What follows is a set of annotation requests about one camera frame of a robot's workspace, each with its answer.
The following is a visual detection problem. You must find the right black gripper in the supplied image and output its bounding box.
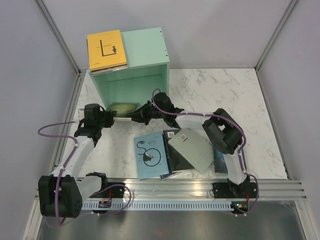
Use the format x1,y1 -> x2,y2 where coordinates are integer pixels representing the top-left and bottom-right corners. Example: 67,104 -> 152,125
127,100 -> 166,125

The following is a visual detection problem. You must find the green forest cover book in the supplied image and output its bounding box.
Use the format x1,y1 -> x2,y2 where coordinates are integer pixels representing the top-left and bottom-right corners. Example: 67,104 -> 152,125
106,102 -> 140,121

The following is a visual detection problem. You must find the dark purple galaxy book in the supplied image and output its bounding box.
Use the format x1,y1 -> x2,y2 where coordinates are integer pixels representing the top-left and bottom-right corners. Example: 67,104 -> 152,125
87,39 -> 128,75

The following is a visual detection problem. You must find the light blue book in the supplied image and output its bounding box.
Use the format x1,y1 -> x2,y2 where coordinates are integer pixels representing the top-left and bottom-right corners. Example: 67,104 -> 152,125
133,131 -> 170,180

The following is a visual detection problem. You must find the black file folder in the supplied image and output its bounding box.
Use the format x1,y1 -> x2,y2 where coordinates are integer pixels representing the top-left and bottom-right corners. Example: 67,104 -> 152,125
163,129 -> 194,173

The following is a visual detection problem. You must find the yellow book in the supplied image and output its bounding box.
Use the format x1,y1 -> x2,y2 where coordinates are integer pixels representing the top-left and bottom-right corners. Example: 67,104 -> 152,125
87,29 -> 127,71

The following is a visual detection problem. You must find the blue ocean cover book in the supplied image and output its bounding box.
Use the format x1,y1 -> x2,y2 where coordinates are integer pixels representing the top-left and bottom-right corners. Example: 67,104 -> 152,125
213,147 -> 228,174

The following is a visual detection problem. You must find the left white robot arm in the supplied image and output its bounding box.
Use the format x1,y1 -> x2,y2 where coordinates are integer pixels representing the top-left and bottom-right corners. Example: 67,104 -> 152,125
38,103 -> 116,219

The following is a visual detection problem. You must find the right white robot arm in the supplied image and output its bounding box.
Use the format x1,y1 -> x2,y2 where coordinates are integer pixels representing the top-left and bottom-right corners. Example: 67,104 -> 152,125
128,92 -> 250,197

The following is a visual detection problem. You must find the mint green open cabinet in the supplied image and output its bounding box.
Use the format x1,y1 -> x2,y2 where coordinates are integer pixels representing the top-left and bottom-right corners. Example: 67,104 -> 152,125
90,27 -> 170,107

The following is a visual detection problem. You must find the grey green notebook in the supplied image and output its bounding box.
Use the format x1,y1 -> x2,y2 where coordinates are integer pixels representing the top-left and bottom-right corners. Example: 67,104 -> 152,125
168,128 -> 214,174

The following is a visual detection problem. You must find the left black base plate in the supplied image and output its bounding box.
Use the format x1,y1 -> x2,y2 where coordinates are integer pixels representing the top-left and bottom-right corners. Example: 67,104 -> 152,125
106,182 -> 125,199

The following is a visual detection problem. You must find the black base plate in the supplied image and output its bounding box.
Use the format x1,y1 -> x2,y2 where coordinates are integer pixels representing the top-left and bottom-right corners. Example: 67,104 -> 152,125
106,182 -> 125,199
212,182 -> 258,199

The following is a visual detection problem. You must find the aluminium rail beam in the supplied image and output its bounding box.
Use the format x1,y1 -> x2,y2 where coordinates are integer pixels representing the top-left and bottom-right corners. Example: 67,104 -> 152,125
91,178 -> 307,201

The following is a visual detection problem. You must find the white slotted cable duct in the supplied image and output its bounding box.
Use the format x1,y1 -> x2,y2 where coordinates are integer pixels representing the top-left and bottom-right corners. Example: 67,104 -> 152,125
82,199 -> 234,211

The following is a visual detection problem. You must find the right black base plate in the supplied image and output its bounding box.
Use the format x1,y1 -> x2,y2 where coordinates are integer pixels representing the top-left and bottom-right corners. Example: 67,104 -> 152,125
212,182 -> 258,199

